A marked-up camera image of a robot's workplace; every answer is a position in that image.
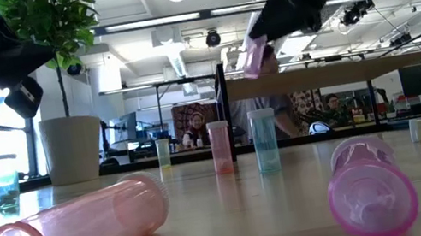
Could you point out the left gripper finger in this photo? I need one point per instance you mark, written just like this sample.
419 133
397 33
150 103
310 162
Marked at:
30 58

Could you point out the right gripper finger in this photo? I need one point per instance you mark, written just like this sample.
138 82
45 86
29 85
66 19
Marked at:
287 13

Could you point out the purple pill bottle white cap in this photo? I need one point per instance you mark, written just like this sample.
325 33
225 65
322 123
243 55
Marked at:
372 198
254 60

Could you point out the teal pill bottle white cap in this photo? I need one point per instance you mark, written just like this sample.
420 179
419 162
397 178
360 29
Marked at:
7 188
265 143

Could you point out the green leafy plant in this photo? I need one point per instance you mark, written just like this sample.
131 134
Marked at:
45 17

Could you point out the black round ceiling fixture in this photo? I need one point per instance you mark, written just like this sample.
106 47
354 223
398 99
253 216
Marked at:
74 69

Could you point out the black track spotlight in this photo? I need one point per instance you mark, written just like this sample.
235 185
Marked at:
355 14

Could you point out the light patterned fabric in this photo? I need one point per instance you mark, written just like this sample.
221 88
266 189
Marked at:
304 103

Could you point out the person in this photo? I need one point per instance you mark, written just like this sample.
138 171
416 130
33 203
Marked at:
332 101
280 110
197 131

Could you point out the beige plant pot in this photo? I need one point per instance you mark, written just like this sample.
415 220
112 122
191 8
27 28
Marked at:
73 151

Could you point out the black and white ball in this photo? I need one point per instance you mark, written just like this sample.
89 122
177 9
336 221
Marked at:
318 128

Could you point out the dark red patterned fabric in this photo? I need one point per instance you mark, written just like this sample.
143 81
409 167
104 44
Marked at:
208 111

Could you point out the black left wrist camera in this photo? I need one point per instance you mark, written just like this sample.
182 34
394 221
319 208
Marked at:
24 98

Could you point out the wooden shelf black metal frame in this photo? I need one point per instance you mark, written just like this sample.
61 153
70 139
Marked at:
316 77

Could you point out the black ceiling camera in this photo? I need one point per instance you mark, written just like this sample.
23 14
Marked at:
213 39

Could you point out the black ceiling light rail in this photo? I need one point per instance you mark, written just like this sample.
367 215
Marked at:
205 14

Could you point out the black desk frame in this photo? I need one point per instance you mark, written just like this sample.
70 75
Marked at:
182 80

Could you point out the black aluminium table frame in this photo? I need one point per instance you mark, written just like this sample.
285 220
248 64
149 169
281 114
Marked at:
183 158

